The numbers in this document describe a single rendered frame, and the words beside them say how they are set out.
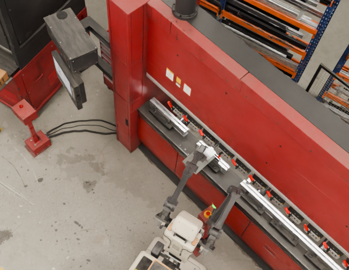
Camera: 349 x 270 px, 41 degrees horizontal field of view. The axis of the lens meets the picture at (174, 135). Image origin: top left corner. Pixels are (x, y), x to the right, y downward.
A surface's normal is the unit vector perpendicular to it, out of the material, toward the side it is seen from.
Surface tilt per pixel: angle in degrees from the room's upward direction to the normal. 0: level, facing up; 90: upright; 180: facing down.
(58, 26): 0
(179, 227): 47
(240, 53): 0
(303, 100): 0
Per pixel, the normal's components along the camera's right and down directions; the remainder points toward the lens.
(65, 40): 0.07, -0.48
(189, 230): -0.34, 0.21
